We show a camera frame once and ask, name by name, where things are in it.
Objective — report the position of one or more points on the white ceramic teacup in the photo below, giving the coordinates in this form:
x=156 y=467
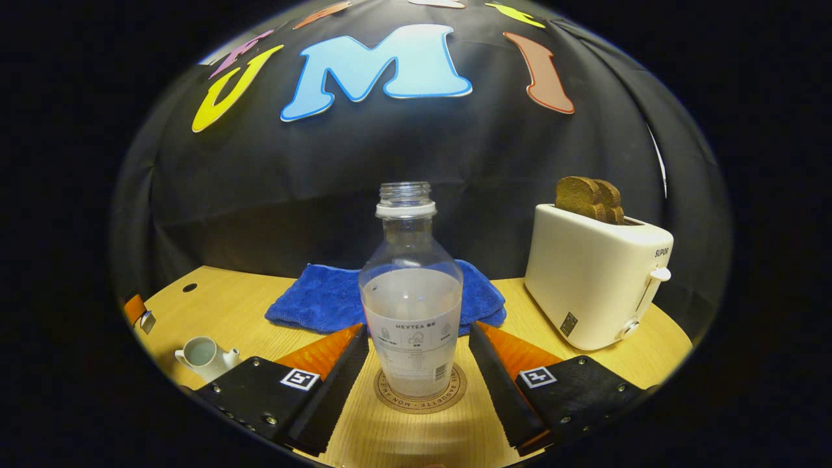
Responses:
x=201 y=361

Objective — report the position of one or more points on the blue towel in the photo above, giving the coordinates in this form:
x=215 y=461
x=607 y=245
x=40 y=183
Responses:
x=312 y=299

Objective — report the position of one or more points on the round wooden coaster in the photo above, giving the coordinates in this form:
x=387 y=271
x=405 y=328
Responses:
x=422 y=405

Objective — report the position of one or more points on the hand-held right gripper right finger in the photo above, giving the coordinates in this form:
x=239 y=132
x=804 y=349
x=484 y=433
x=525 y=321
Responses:
x=500 y=390

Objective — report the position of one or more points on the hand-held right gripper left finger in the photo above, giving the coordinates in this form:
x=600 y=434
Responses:
x=331 y=390

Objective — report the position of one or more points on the white toaster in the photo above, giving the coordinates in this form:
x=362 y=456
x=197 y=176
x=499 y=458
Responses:
x=591 y=279

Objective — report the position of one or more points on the brown bread slice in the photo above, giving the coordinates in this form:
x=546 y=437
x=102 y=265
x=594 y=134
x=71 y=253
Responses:
x=614 y=205
x=578 y=198

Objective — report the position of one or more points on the clear plastic water bottle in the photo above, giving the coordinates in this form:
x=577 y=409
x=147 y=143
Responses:
x=411 y=312

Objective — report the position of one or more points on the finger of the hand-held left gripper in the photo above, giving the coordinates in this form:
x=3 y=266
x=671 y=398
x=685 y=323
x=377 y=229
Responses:
x=134 y=309

